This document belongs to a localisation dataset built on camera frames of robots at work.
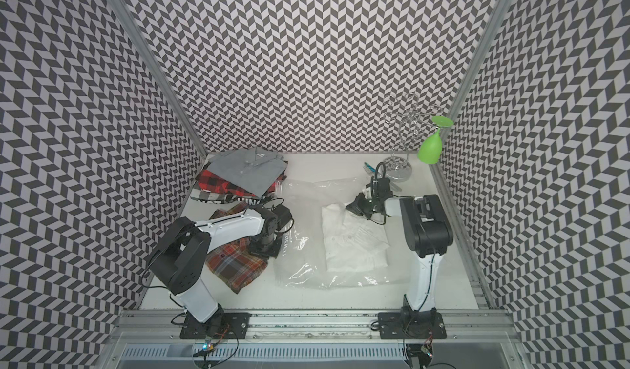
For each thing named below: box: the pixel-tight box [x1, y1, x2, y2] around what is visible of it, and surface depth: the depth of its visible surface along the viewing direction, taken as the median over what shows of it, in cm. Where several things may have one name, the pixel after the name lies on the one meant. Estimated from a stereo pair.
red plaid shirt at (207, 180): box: [198, 168, 287, 198], surface depth 101 cm
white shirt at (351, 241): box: [321, 203, 390, 273], surface depth 91 cm
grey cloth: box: [207, 146, 288, 197], surface depth 103 cm
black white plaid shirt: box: [190, 188, 266, 205], surface depth 102 cm
